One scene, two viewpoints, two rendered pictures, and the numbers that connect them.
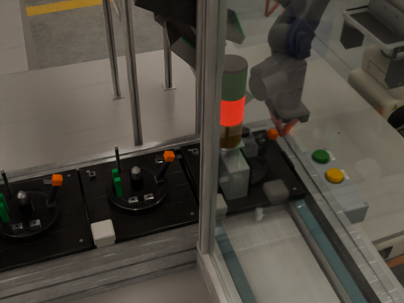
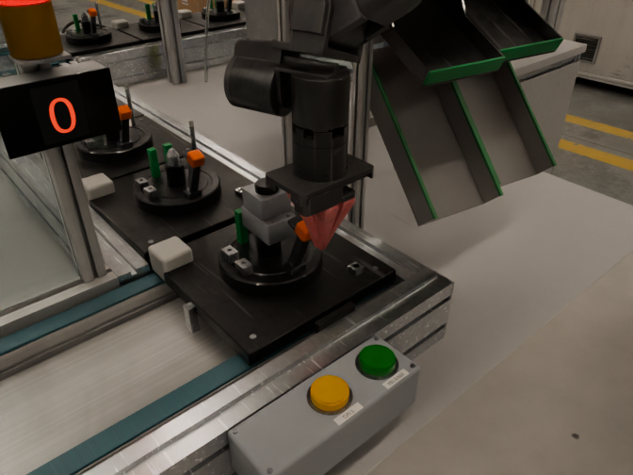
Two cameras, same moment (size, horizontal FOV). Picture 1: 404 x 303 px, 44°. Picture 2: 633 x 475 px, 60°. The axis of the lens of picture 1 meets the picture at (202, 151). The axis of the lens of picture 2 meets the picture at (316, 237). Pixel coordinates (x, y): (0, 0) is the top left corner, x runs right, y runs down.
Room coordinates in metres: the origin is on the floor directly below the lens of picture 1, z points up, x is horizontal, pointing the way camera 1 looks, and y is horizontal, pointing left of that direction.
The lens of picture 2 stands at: (0.70, -0.68, 1.41)
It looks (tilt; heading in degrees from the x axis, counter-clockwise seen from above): 34 degrees down; 68
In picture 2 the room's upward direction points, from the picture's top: straight up
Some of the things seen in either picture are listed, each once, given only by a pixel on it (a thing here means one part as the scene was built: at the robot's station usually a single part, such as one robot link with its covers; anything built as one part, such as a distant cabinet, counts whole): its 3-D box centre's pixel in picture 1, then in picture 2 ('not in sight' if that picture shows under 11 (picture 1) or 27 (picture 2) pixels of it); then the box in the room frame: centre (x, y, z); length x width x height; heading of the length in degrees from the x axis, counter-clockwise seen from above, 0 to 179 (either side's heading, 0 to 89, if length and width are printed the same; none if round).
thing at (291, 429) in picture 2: not in sight; (329, 415); (0.86, -0.33, 0.93); 0.21 x 0.07 x 0.06; 19
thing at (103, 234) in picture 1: (136, 179); (174, 171); (0.78, 0.15, 1.01); 0.24 x 0.24 x 0.13; 19
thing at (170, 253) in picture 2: not in sight; (170, 258); (0.74, -0.03, 0.97); 0.05 x 0.05 x 0.04; 19
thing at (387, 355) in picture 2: not in sight; (377, 362); (0.92, -0.30, 0.96); 0.04 x 0.04 x 0.02
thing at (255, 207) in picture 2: not in sight; (263, 204); (0.87, -0.09, 1.06); 0.08 x 0.04 x 0.07; 106
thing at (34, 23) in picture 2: not in sight; (30, 27); (0.65, -0.05, 1.28); 0.05 x 0.05 x 0.05
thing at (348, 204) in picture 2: not in sight; (311, 216); (0.89, -0.20, 1.10); 0.07 x 0.07 x 0.09; 19
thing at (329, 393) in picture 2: not in sight; (330, 395); (0.86, -0.33, 0.96); 0.04 x 0.04 x 0.02
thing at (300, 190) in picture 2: not in sight; (320, 154); (0.90, -0.19, 1.17); 0.10 x 0.07 x 0.07; 19
